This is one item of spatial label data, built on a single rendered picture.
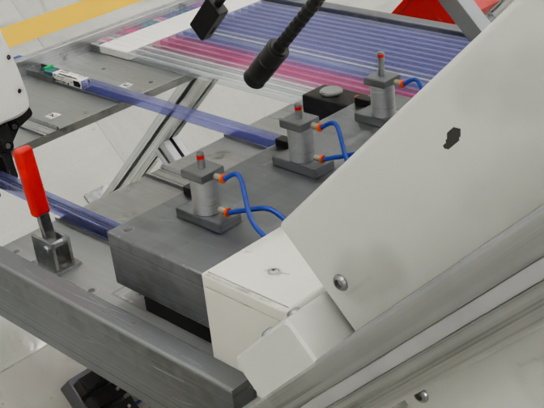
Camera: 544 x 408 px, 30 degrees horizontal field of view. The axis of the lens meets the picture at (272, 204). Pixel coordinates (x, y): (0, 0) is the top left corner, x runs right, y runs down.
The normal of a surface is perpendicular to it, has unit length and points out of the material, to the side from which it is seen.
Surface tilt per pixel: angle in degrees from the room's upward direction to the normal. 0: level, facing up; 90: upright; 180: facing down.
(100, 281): 45
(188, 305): 90
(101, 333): 90
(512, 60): 90
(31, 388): 0
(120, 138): 0
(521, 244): 90
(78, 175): 0
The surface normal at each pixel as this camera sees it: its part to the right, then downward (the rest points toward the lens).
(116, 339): -0.69, 0.40
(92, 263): -0.10, -0.88
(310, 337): 0.44, -0.44
